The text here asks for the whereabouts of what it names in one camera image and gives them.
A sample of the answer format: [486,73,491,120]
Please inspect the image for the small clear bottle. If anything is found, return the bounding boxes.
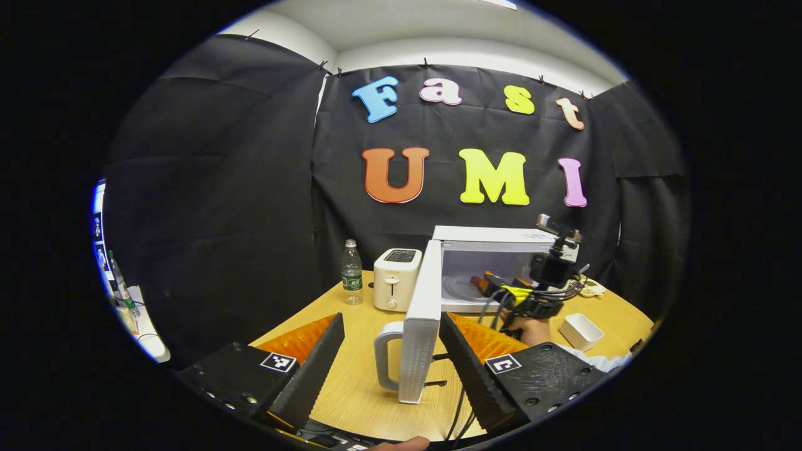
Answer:
[108,251,140,317]

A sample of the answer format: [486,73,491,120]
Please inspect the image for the white rectangular plastic tray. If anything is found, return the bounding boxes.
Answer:
[559,313,605,352]

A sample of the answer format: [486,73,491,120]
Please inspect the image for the black cable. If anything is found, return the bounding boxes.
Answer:
[421,352,478,443]

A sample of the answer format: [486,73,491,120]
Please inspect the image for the clear water bottle green label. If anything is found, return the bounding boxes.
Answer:
[341,239,364,306]

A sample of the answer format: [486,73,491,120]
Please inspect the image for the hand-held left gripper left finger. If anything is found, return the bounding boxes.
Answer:
[175,312,346,433]

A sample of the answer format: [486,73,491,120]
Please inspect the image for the white microwave oven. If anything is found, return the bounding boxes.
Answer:
[374,225,580,405]

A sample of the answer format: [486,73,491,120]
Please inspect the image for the white toaster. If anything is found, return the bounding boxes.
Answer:
[373,248,423,312]

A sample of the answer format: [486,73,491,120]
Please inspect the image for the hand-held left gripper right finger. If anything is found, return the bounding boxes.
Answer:
[439,311,612,436]

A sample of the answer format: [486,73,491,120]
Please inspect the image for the black backdrop cloth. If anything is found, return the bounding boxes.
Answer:
[100,34,690,370]

